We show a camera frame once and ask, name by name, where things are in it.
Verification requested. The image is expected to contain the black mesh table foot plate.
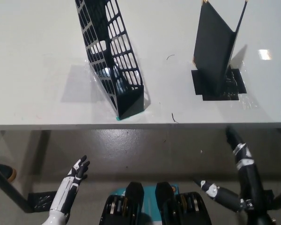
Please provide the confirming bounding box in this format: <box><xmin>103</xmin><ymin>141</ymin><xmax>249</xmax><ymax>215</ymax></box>
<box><xmin>28</xmin><ymin>191</ymin><xmax>59</xmax><ymax>211</ymax></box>

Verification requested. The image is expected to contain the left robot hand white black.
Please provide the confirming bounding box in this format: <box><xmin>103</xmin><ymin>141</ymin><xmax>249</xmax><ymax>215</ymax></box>
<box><xmin>49</xmin><ymin>154</ymin><xmax>90</xmax><ymax>213</ymax></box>

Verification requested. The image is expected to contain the black ribbed robot body block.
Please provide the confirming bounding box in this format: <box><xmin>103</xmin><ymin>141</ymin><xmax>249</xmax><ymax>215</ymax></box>
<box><xmin>99</xmin><ymin>181</ymin><xmax>145</xmax><ymax>225</ymax></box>
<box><xmin>155</xmin><ymin>181</ymin><xmax>213</xmax><ymax>225</ymax></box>

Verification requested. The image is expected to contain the black metal bookend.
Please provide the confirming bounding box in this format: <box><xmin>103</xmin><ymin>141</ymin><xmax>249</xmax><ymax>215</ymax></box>
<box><xmin>192</xmin><ymin>0</ymin><xmax>249</xmax><ymax>96</ymax></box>

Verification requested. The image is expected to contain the right robot hand black silver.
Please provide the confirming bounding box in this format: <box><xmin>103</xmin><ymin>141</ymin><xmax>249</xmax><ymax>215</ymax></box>
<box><xmin>193</xmin><ymin>126</ymin><xmax>274</xmax><ymax>217</ymax></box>

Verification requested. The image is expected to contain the dark shoe with tan sole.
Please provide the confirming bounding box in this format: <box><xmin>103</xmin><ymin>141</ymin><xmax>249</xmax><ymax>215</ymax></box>
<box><xmin>0</xmin><ymin>163</ymin><xmax>17</xmax><ymax>187</ymax></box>

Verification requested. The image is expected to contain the black mesh file shelf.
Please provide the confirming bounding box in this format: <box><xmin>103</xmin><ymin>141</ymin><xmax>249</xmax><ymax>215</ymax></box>
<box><xmin>74</xmin><ymin>0</ymin><xmax>145</xmax><ymax>119</ymax></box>

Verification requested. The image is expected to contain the black table leg bar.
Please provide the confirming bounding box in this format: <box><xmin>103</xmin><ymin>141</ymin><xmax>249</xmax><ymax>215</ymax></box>
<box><xmin>0</xmin><ymin>159</ymin><xmax>36</xmax><ymax>213</ymax></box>

